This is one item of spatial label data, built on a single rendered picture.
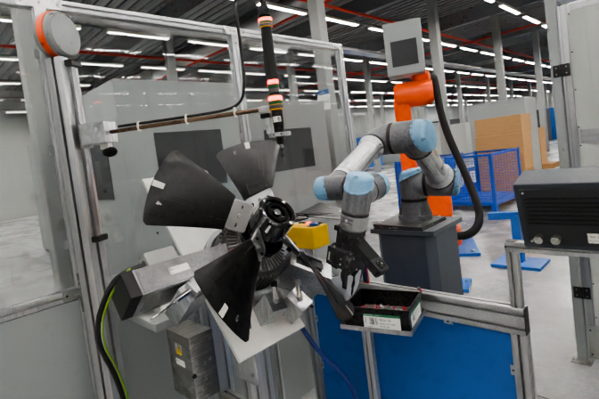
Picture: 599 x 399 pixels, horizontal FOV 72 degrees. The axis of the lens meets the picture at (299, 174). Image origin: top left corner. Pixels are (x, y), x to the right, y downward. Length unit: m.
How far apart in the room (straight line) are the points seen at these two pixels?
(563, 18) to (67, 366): 2.83
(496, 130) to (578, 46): 6.59
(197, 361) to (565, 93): 2.28
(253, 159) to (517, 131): 7.97
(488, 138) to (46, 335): 8.52
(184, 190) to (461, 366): 1.05
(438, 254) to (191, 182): 1.09
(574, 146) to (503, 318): 1.51
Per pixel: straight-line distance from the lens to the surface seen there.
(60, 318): 1.76
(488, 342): 1.50
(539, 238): 1.27
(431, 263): 1.84
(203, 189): 1.20
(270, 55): 1.32
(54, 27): 1.63
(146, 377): 1.95
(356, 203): 1.08
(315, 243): 1.72
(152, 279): 1.15
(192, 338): 1.47
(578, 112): 2.72
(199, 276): 0.99
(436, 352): 1.60
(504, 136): 9.16
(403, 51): 5.22
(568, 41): 2.75
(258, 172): 1.36
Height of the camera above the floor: 1.38
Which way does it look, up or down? 3 degrees down
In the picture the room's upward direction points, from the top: 7 degrees counter-clockwise
